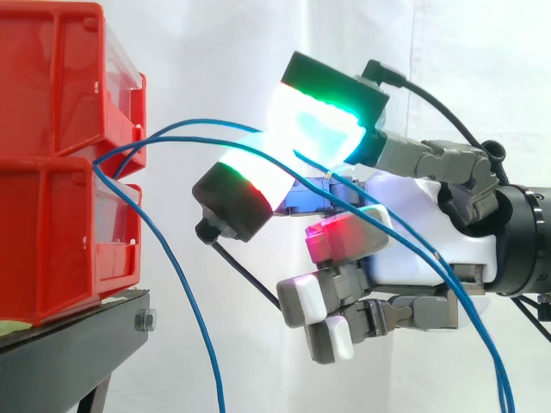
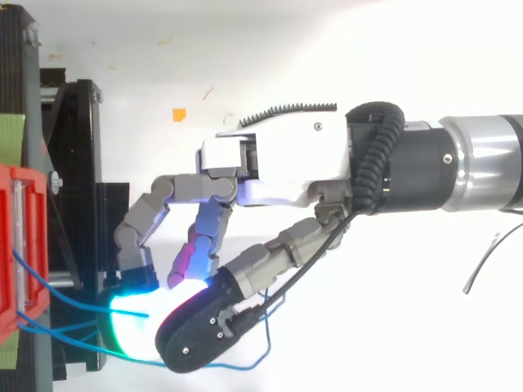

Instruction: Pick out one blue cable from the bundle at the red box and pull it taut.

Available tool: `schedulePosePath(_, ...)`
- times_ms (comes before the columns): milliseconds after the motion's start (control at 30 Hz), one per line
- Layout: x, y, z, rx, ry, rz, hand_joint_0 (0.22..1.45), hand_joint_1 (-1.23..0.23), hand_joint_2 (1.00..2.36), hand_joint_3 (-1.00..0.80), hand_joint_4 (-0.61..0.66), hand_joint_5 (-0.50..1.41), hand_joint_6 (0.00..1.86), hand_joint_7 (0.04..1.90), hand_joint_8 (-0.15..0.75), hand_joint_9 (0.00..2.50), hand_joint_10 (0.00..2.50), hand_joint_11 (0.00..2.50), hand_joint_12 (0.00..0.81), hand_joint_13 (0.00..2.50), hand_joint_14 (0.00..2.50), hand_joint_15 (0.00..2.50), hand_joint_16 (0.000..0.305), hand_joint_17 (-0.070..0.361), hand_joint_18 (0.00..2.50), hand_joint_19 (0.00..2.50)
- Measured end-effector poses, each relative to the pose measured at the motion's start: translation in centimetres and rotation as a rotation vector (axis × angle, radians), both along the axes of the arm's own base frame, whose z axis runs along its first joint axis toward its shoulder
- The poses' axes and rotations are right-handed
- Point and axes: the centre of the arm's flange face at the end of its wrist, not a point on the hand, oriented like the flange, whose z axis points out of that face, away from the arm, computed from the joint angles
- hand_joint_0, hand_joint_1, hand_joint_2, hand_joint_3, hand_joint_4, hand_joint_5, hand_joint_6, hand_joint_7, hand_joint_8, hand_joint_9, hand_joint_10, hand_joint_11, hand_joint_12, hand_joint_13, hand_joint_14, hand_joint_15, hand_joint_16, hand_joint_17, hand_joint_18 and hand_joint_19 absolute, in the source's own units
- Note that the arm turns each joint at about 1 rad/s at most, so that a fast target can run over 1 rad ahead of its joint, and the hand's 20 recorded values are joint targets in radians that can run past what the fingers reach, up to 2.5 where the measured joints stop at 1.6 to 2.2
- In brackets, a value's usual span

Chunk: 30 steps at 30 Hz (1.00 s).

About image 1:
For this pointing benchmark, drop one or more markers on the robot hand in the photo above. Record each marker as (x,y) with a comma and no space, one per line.
(413,232)

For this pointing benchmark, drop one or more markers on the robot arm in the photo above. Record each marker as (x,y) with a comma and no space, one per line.
(527,241)

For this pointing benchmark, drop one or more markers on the black stand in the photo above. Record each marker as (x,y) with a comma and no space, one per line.
(64,361)

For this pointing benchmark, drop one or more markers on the red plastic bin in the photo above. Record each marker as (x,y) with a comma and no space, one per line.
(43,241)
(39,77)

